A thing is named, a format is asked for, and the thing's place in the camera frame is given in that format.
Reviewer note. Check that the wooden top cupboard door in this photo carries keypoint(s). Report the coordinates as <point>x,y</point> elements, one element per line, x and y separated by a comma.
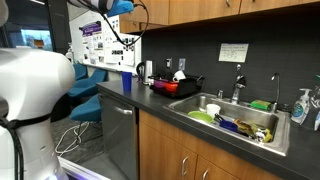
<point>148,14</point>

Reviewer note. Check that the black dish rack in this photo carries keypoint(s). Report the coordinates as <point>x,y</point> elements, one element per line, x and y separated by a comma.
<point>184,88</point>

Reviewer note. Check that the blue chair far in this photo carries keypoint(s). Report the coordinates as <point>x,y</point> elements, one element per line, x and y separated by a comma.
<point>80,71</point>

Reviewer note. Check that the black gripper blue mount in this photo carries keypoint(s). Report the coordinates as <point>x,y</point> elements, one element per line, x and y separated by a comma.
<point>118,7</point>

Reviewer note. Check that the white bulletin board with posters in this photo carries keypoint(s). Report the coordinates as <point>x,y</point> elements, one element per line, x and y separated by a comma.
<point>100,43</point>

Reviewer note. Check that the clear spray bottle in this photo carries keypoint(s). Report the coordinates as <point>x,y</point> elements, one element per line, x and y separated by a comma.
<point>311,122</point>

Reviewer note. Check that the green plate in sink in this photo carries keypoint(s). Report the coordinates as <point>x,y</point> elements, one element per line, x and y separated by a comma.
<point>201,116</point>

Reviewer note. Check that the green sponge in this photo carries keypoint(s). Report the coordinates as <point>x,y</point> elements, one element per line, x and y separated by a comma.
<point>260,104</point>

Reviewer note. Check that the thin chrome side faucet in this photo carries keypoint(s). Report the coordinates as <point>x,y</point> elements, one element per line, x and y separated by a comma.
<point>276,77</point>

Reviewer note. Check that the wooden cabinet door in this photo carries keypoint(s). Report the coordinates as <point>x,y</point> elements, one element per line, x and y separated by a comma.
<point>206,170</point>
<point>161,158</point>
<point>184,11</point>
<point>248,6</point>

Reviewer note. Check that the chrome main faucet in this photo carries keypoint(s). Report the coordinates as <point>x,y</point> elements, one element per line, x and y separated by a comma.
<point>240,82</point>

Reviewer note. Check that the white cup in sink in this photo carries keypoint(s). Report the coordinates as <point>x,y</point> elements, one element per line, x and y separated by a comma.
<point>212,109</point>

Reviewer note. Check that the white paper wall sign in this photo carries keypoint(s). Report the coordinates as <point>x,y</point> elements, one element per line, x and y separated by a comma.
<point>233,52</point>

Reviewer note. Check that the stainless steel dishwasher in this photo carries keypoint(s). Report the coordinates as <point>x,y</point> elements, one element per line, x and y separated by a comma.
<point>120,134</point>

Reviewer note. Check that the white soap pump bottle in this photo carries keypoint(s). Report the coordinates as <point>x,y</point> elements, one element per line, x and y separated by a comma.
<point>301,107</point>

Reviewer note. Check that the wooden upper cabinet right door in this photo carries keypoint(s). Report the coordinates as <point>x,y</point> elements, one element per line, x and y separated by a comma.
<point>248,6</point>

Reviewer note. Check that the stainless steel sink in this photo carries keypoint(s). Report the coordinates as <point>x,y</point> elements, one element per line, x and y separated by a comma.
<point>278,123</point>

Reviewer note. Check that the wooden upper cabinet middle door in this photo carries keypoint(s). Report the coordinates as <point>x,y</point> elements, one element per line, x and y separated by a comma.
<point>184,11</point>

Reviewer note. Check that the dirty dishes pile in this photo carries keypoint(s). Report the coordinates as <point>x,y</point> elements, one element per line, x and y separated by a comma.
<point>253,131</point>

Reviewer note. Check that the wooden lower cabinet left door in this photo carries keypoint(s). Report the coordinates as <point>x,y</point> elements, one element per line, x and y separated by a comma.
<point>161,158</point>

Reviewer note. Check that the blue plastic cup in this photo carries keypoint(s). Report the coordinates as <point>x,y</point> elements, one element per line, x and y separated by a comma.
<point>126,81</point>

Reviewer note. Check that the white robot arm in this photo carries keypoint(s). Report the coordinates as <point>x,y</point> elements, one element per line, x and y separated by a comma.
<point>31,82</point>

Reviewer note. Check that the wall power outlet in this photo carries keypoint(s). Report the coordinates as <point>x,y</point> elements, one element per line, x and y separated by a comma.
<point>181,64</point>

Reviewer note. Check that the silver electric kettle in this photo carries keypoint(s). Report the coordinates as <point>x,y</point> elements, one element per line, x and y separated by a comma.
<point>145,70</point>

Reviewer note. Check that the blue chair near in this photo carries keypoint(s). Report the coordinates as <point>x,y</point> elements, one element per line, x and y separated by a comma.
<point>89,111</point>

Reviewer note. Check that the blue bowl in sink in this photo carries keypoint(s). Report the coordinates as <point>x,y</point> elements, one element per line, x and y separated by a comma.
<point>228,125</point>

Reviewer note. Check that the white mug in rack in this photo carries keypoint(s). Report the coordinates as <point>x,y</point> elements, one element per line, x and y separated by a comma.
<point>179,75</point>

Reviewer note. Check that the blue chair middle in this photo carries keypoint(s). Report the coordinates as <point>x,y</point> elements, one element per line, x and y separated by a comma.
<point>87,87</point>

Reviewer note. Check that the blue chair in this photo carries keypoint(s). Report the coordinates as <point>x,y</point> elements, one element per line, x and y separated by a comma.
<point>80,71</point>
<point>89,111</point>
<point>87,87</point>

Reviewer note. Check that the wooden lower cabinet right door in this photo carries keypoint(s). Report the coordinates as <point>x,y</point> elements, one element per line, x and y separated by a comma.
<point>206,170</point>

